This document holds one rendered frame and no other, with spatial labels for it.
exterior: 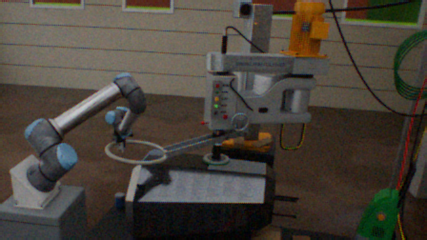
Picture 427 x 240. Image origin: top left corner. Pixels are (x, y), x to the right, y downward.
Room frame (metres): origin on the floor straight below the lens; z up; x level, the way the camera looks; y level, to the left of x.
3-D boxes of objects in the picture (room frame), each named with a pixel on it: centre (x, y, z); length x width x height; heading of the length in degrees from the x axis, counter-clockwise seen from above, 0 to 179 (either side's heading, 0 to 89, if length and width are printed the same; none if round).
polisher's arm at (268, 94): (2.99, -0.54, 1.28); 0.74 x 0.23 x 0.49; 104
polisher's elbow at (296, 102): (3.07, -0.80, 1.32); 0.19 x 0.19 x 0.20
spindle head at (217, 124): (2.93, -0.24, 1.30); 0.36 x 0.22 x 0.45; 104
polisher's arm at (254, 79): (3.46, -0.58, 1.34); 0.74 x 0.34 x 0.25; 29
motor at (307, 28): (3.05, -0.80, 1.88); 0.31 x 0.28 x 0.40; 14
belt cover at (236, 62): (2.99, -0.50, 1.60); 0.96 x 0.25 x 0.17; 104
